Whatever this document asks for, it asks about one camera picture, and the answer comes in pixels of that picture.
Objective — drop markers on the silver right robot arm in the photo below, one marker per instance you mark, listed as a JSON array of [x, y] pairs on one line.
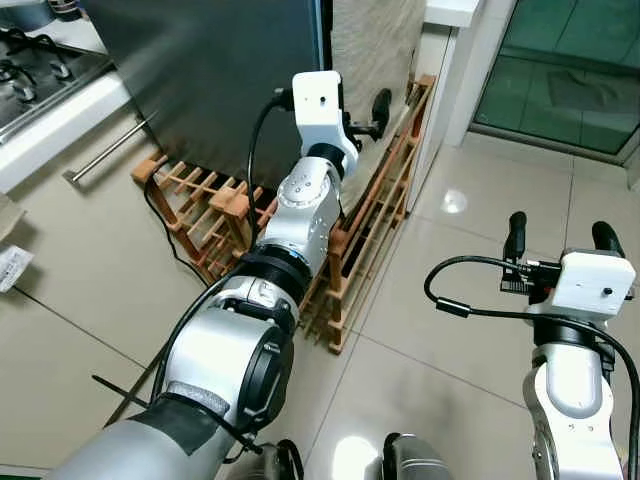
[[575, 400]]

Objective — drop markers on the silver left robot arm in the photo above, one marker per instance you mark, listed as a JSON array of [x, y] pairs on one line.
[[300, 215]]

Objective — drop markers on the beige cloth fridge cover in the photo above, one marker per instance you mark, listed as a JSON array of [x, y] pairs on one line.
[[375, 60]]

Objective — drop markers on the dark grey fridge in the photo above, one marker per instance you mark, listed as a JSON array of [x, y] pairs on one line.
[[210, 80]]

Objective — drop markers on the narrow white counter cabinet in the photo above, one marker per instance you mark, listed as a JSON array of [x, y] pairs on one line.
[[450, 60]]

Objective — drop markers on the wooden slatted rack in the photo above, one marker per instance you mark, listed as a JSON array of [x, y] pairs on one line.
[[375, 240]]

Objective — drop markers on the glass sliding door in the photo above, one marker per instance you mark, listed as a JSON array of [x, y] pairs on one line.
[[560, 80]]

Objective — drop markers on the grey right robot foot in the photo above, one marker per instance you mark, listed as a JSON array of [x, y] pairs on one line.
[[415, 462]]

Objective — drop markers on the grey robot foot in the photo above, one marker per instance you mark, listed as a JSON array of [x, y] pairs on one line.
[[415, 462], [262, 462]]

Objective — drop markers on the white kitchen counter cabinet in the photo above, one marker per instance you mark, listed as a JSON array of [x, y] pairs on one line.
[[60, 130]]

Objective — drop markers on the dark sauce bottle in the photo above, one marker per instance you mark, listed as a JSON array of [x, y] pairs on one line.
[[66, 8]]

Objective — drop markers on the grey left robot foot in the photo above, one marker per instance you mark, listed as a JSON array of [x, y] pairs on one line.
[[262, 462]]

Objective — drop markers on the black gas stove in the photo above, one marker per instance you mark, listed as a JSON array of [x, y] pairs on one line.
[[40, 75]]

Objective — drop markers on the white printed price tag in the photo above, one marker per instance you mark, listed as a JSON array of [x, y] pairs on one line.
[[12, 268]]

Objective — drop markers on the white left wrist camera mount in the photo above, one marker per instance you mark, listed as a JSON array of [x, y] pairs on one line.
[[318, 110]]

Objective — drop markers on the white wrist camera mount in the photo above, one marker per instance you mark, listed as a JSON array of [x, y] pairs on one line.
[[590, 285], [318, 110]]

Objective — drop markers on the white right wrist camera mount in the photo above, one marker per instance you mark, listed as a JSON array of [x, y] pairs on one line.
[[590, 285]]

